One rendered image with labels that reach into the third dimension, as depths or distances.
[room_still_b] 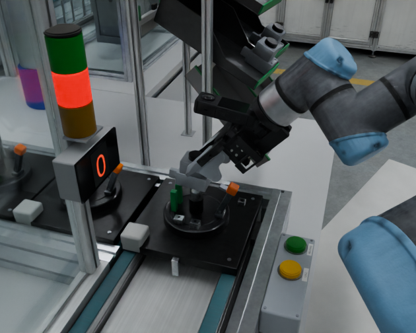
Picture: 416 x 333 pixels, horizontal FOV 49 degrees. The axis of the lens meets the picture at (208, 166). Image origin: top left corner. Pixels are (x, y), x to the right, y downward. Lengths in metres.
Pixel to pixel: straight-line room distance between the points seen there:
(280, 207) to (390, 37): 4.01
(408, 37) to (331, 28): 0.73
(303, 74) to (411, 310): 0.47
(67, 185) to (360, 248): 0.47
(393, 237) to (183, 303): 0.59
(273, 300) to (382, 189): 0.60
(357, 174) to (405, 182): 1.61
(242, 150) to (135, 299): 0.35
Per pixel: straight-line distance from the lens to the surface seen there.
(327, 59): 0.72
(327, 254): 1.09
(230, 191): 0.90
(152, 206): 1.02
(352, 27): 4.92
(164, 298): 0.90
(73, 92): 0.67
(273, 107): 0.76
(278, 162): 1.38
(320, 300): 0.99
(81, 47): 0.66
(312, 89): 0.73
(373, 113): 0.71
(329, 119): 0.71
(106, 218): 1.00
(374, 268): 0.34
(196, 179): 0.89
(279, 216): 1.01
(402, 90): 0.71
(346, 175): 2.95
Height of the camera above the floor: 1.60
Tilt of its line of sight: 33 degrees down
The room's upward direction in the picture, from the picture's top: straight up
